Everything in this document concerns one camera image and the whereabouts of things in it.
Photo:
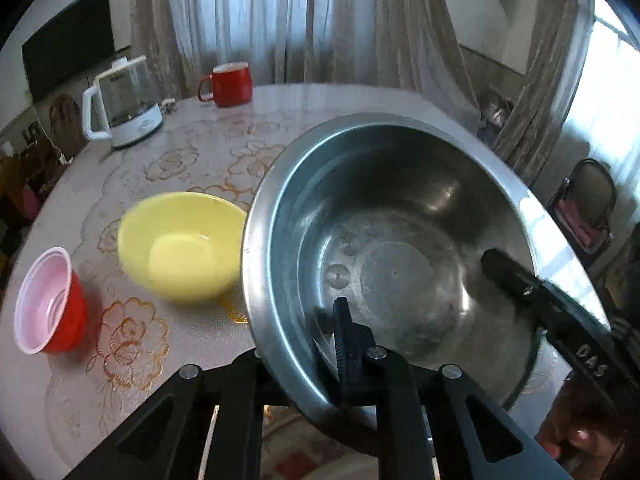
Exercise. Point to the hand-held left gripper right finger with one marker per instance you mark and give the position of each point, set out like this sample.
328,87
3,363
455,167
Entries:
344,345

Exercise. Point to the wide beige window curtain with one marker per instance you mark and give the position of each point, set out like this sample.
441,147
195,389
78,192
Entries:
300,20

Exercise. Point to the lace table doily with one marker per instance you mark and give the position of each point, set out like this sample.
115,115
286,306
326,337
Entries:
172,162

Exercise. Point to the red plastic bowl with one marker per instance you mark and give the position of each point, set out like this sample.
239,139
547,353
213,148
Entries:
50,300

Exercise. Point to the black wall television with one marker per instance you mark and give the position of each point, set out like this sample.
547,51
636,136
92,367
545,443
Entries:
70,40

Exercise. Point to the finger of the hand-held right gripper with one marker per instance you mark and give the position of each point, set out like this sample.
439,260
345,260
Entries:
515,280

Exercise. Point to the yellow plastic bowl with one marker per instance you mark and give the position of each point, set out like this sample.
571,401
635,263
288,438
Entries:
180,245

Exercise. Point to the narrow beige side curtain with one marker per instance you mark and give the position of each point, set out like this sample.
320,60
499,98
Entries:
545,85

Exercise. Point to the person's right hand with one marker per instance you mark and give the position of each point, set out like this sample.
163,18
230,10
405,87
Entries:
580,425

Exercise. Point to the red mug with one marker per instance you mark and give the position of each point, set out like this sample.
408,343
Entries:
231,85

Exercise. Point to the pile of bags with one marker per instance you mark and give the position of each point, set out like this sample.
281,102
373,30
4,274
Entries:
495,112

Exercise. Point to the wooden chair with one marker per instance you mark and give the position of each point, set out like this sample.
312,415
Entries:
67,120

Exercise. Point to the dark chair with red cushion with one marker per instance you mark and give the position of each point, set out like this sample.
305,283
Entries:
585,210

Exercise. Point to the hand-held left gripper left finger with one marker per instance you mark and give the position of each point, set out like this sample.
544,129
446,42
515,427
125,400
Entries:
165,425

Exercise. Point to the stainless steel bowl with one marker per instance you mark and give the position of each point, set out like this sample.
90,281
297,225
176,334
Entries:
400,200

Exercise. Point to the side window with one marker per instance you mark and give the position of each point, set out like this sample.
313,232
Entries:
610,85

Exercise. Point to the white electric kettle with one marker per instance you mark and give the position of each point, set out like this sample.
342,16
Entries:
125,110

